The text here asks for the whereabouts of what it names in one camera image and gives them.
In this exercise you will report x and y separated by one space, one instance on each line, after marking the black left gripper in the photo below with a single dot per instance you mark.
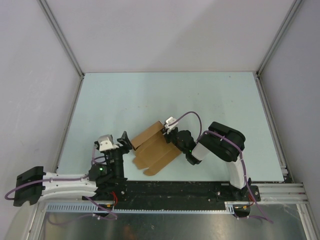
127 145

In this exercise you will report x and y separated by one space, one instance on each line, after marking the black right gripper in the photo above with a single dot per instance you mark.
167 135

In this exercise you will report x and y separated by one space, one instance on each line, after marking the brown cardboard paper box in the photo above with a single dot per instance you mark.
152 152

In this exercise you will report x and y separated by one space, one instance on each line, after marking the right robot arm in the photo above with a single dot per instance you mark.
224 142

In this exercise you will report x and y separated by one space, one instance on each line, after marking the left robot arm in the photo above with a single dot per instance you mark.
106 173

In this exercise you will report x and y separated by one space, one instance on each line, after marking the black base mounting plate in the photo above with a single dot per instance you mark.
172 191

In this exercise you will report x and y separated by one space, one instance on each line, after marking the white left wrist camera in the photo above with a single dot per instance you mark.
106 143

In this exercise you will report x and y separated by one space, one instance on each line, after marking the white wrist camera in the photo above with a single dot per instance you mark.
106 143
170 124

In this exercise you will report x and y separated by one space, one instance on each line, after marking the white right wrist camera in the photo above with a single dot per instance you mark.
170 124

